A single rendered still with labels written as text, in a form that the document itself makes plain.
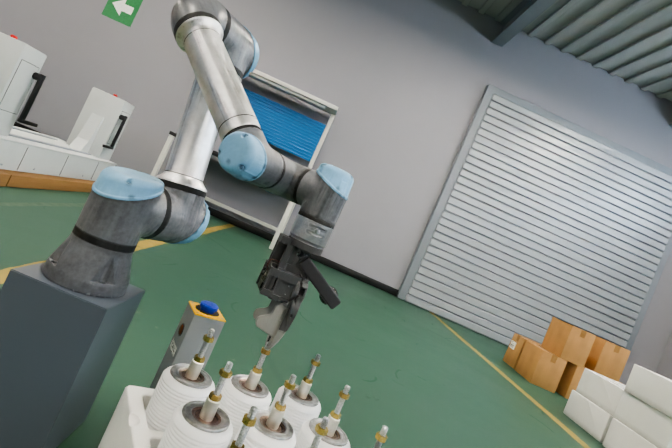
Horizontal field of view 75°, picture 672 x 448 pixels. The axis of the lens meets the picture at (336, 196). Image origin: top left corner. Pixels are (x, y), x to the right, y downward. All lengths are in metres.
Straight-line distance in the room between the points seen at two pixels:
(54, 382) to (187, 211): 0.38
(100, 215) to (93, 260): 0.08
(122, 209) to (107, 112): 3.36
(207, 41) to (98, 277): 0.49
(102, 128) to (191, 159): 3.23
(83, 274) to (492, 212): 5.58
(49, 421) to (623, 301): 6.76
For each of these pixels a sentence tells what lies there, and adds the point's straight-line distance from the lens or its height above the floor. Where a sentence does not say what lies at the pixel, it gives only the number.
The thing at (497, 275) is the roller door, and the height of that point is 0.80.
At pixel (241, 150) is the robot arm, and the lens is 0.73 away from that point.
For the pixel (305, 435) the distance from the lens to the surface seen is 0.86.
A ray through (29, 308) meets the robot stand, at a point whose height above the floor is 0.25.
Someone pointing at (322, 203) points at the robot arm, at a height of 0.62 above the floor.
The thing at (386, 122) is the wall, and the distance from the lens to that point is 5.93.
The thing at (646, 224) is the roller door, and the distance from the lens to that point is 7.23.
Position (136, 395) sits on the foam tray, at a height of 0.18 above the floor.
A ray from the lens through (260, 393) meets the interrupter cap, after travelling 0.90.
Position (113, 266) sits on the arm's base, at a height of 0.36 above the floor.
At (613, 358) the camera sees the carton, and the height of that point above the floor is 0.48.
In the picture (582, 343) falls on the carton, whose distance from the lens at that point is 4.53.
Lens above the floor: 0.61
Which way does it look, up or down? 3 degrees up
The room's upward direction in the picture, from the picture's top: 24 degrees clockwise
